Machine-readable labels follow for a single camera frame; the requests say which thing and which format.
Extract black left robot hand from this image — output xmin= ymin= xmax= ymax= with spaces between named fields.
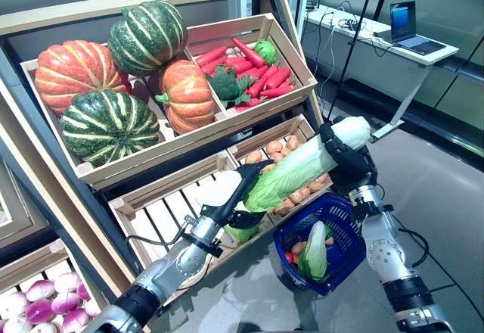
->
xmin=196 ymin=160 xmax=275 ymax=231

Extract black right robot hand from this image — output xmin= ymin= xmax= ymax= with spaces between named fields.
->
xmin=319 ymin=122 xmax=379 ymax=198

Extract napa cabbage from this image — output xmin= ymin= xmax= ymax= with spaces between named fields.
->
xmin=297 ymin=219 xmax=334 ymax=282
xmin=243 ymin=115 xmax=374 ymax=213

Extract blue plastic shopping basket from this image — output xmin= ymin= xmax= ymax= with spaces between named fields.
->
xmin=272 ymin=191 xmax=368 ymax=297

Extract dark purple eggplant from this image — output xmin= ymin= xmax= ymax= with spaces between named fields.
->
xmin=281 ymin=232 xmax=299 ymax=251

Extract wooden potato crate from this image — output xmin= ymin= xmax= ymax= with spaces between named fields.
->
xmin=226 ymin=113 xmax=336 ymax=228

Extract empty slatted wooden crate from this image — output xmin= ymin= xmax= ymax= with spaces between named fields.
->
xmin=108 ymin=150 xmax=281 ymax=285

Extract wooden pumpkin crate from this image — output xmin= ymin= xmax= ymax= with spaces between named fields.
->
xmin=19 ymin=54 xmax=230 ymax=190

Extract red carrot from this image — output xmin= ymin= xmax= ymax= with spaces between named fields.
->
xmin=266 ymin=67 xmax=292 ymax=91
xmin=236 ymin=98 xmax=260 ymax=113
xmin=247 ymin=66 xmax=279 ymax=98
xmin=231 ymin=36 xmax=265 ymax=69
xmin=200 ymin=56 xmax=228 ymax=76
xmin=231 ymin=60 xmax=254 ymax=76
xmin=195 ymin=46 xmax=228 ymax=67
xmin=259 ymin=84 xmax=296 ymax=98

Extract wooden carrot crate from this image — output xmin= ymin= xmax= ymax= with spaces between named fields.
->
xmin=185 ymin=13 xmax=318 ymax=119

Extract small orange pumpkin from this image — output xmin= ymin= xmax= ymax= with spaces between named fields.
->
xmin=154 ymin=59 xmax=216 ymax=134

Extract dark green leafy broccoli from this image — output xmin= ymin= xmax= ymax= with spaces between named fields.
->
xmin=206 ymin=64 xmax=258 ymax=109

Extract black tripod stand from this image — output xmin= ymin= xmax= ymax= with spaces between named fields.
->
xmin=325 ymin=0 xmax=392 ymax=122

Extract green striped pumpkin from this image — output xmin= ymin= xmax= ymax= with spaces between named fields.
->
xmin=107 ymin=0 xmax=189 ymax=77
xmin=59 ymin=89 xmax=162 ymax=168

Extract light green bell pepper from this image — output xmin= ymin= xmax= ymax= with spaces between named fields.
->
xmin=253 ymin=39 xmax=280 ymax=65

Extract open grey laptop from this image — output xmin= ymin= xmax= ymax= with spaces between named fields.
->
xmin=374 ymin=0 xmax=448 ymax=56

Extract large orange pumpkin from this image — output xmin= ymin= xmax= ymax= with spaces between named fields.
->
xmin=33 ymin=39 xmax=132 ymax=117

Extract dark wooden crate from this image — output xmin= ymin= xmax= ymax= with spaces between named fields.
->
xmin=0 ymin=158 xmax=52 ymax=253

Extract wooden display shelf rack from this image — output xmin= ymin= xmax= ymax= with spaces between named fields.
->
xmin=0 ymin=0 xmax=326 ymax=333

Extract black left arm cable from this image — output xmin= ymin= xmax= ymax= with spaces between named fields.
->
xmin=124 ymin=214 xmax=194 ymax=249

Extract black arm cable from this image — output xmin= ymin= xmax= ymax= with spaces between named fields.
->
xmin=124 ymin=214 xmax=194 ymax=249
xmin=396 ymin=226 xmax=431 ymax=269

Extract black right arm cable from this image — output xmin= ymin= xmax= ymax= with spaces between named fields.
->
xmin=396 ymin=226 xmax=431 ymax=269

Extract thin black floor cable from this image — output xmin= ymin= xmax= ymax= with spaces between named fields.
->
xmin=392 ymin=215 xmax=473 ymax=297

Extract tangled black cables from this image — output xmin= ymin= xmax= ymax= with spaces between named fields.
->
xmin=336 ymin=17 xmax=366 ymax=31

